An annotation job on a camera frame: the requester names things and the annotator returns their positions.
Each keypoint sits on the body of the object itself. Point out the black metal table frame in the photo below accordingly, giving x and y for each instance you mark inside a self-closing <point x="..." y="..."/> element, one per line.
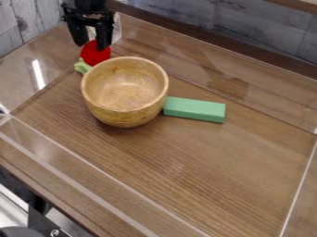
<point x="45" y="218"/>

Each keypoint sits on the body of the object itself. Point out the light wooden bowl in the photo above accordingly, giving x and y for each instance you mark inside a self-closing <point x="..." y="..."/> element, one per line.
<point x="125" y="90"/>

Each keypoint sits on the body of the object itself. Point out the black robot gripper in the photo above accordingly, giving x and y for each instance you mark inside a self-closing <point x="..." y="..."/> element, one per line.
<point x="82" y="13"/>

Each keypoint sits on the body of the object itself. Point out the green rectangular block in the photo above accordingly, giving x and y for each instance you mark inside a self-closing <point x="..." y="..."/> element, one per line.
<point x="194" y="109"/>

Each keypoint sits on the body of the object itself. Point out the clear acrylic tray wall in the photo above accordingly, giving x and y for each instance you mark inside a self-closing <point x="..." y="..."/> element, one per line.
<point x="178" y="177"/>

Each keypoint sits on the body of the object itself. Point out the red toy fruit green stem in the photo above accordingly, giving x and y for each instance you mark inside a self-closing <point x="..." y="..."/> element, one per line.
<point x="91" y="57"/>

